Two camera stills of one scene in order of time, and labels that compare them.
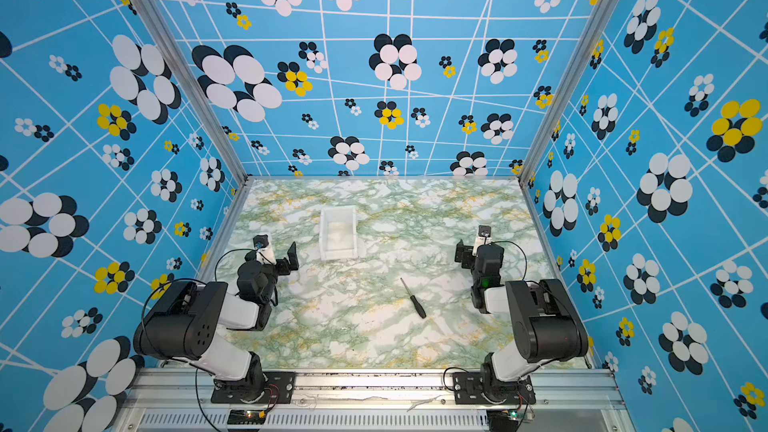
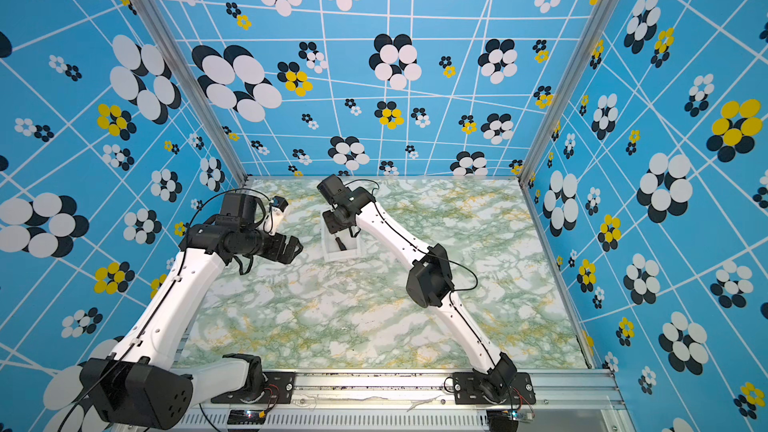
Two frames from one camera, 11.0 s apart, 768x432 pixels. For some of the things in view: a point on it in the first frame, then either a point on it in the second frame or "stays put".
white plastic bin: [338, 232] stays put
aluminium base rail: [372, 400] stays put
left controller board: [247, 417] stays put
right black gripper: [465, 253] to [333, 227]
